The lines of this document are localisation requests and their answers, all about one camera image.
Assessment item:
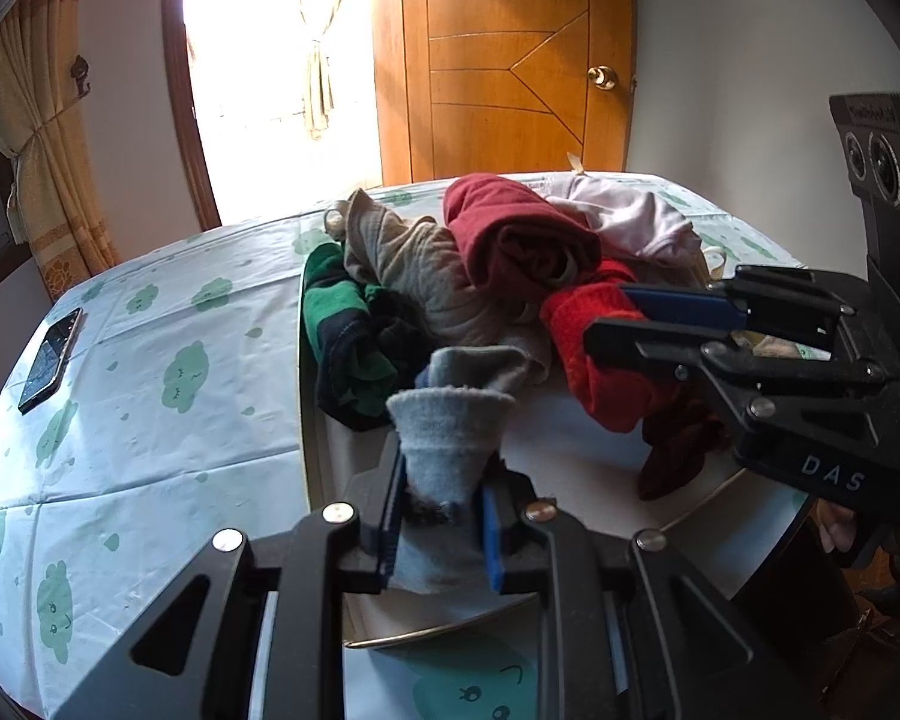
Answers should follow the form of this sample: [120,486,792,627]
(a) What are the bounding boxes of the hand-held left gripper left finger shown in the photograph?
[56,450,410,720]

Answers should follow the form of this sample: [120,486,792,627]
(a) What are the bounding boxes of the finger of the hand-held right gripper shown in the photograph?
[621,264,857,352]
[583,319,887,430]

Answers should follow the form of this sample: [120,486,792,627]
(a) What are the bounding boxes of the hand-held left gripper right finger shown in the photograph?
[478,463,796,720]

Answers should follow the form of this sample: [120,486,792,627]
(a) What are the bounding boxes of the red knit garment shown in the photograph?
[540,261,695,435]

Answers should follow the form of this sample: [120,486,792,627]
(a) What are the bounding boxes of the pale pink underwear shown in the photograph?
[544,174,703,272]

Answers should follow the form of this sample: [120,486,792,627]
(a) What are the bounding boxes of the grey socks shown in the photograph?
[385,345,549,595]

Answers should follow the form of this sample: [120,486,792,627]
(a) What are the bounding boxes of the shallow cardboard tray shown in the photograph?
[296,240,812,650]

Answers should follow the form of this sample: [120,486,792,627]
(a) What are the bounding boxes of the dark red underwear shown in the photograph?
[442,173,602,309]

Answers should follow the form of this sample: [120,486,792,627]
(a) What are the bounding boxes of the green striped underwear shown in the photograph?
[302,241,437,433]

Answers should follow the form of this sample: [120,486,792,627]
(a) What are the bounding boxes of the beige dotted underwear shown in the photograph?
[322,189,553,385]

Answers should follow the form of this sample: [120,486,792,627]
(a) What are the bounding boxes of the person's right hand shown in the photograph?
[816,501,860,557]

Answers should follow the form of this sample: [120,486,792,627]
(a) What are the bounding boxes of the dark wooden table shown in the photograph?
[735,495,863,616]

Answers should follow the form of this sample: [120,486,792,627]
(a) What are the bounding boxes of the cloud print tablecloth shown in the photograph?
[0,172,811,720]

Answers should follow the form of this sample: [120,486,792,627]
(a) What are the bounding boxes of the wooden door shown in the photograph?
[373,0,639,186]

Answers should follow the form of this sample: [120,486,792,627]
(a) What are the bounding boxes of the black smartphone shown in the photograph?
[16,305,84,416]

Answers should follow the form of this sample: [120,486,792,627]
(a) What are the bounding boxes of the tied balcony curtain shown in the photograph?
[295,0,359,141]

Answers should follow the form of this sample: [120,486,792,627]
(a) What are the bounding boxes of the tied beige window curtain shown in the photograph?
[0,0,122,302]

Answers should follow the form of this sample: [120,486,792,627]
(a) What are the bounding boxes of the brown door frame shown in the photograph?
[160,0,223,230]

